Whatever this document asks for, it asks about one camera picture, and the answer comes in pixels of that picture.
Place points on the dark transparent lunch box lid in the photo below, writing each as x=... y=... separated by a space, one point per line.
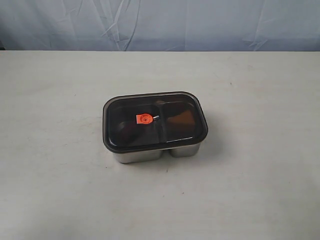
x=155 y=120

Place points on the yellow toy cheese wedge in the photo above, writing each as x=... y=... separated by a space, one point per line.
x=183 y=122

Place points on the red toy sausage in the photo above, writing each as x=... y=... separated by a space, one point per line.
x=128 y=131

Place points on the stainless steel lunch box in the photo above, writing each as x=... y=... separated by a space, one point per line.
x=155 y=153

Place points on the white backdrop curtain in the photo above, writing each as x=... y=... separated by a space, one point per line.
x=160 y=25

